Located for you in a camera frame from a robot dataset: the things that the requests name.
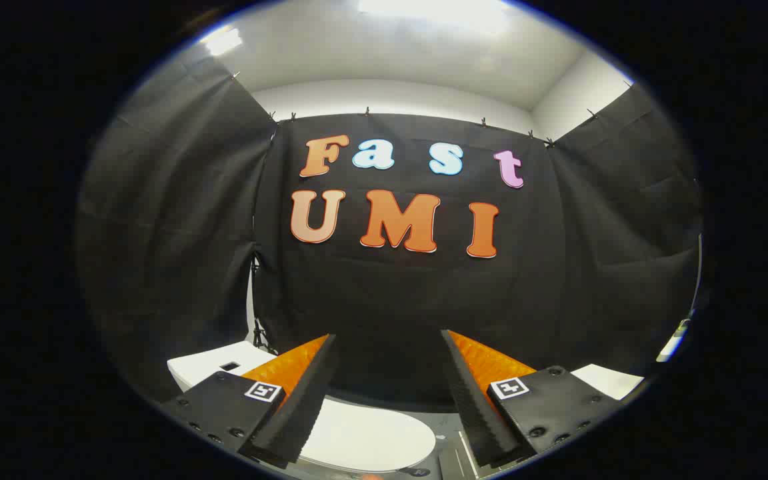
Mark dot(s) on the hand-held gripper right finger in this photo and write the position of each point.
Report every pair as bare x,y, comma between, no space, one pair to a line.
474,413

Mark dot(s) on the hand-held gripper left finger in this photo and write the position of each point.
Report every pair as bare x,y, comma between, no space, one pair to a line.
304,400

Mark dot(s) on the white toilet lid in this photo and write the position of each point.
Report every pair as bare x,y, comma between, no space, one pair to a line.
370,433

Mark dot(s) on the white toilet tank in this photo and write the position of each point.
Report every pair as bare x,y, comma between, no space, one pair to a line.
204,363

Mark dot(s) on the black light stand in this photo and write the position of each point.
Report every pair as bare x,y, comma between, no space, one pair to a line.
260,333

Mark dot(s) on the black backdrop cloth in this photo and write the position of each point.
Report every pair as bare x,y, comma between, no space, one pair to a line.
390,300

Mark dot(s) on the white drawer cabinet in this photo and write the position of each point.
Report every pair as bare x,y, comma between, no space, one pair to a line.
607,381

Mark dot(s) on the white power strip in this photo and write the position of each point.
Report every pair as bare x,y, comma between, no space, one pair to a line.
672,345

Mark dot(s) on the small ceiling light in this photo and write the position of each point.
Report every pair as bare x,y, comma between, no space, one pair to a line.
222,41

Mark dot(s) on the large ceiling light panel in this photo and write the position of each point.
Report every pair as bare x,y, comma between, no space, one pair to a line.
434,10

